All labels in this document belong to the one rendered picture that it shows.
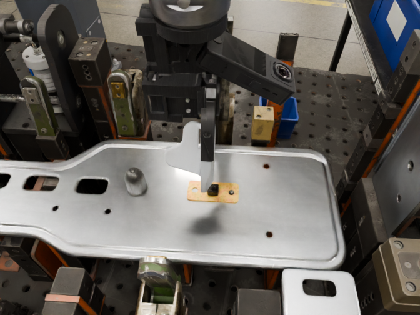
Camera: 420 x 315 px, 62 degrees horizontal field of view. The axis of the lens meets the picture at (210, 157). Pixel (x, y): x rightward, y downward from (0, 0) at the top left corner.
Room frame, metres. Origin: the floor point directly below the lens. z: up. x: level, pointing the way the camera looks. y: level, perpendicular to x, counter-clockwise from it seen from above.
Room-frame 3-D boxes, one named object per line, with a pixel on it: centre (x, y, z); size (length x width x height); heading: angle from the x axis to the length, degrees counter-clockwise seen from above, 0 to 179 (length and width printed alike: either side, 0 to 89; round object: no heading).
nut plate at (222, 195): (0.31, -0.01, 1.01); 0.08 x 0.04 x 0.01; 85
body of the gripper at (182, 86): (0.32, 0.03, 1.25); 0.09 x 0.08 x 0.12; 86
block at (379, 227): (0.28, -0.27, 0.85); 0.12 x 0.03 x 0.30; 176
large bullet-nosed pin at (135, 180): (0.32, 0.12, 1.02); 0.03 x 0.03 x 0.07
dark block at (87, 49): (0.54, 0.22, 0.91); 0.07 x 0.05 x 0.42; 176
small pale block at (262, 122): (0.43, -0.09, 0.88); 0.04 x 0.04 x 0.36; 86
